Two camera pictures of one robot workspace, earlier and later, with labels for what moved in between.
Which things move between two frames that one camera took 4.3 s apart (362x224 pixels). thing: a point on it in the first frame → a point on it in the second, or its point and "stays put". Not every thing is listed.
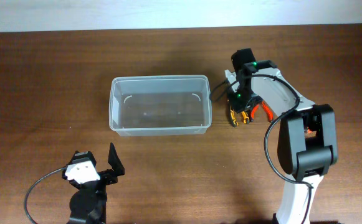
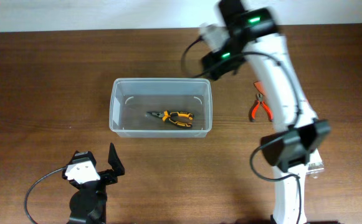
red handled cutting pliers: (264, 104) stays put
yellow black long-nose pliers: (245, 117) → (177, 119)
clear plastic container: (160, 105) stays put
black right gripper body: (242, 99) → (222, 61)
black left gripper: (114, 160) stays put
